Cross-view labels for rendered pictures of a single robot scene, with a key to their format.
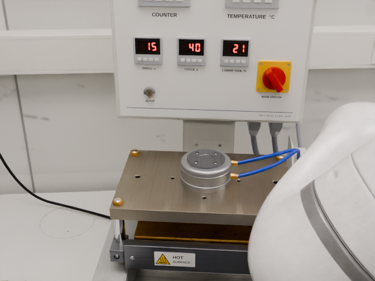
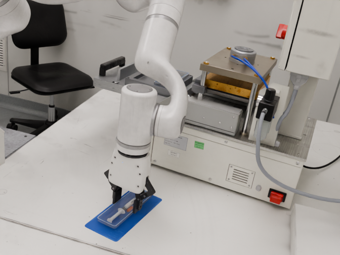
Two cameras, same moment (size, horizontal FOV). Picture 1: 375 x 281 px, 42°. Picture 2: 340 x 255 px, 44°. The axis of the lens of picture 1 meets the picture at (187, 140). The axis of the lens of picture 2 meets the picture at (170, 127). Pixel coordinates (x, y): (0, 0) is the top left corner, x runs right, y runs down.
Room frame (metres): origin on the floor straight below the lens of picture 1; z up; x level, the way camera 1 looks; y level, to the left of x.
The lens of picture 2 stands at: (0.82, -1.31, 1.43)
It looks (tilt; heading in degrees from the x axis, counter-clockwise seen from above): 24 degrees down; 105
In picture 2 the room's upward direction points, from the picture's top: 8 degrees clockwise
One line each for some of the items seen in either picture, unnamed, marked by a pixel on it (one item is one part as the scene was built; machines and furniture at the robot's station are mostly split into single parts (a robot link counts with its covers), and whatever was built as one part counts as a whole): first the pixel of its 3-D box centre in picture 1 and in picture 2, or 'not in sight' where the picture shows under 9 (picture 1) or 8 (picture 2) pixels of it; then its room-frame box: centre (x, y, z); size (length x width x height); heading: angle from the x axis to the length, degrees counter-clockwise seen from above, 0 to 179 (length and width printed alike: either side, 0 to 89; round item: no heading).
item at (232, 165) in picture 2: not in sight; (221, 141); (0.65, -0.05, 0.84); 0.53 x 0.37 x 0.17; 176
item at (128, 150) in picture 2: not in sight; (132, 143); (0.49, -0.45, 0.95); 0.09 x 0.08 x 0.03; 171
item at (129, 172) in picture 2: not in sight; (131, 165); (0.49, -0.45, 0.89); 0.10 x 0.08 x 0.11; 171
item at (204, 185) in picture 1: (217, 183); (248, 73); (0.69, -0.05, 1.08); 0.31 x 0.24 x 0.13; 86
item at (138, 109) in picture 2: not in sight; (138, 114); (0.50, -0.45, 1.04); 0.09 x 0.08 x 0.13; 9
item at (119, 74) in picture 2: not in sight; (147, 80); (0.35, -0.01, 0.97); 0.30 x 0.22 x 0.08; 176
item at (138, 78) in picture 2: not in sight; (160, 80); (0.40, -0.01, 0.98); 0.20 x 0.17 x 0.03; 86
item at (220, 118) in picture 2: not in sight; (196, 111); (0.57, -0.16, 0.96); 0.26 x 0.05 x 0.07; 176
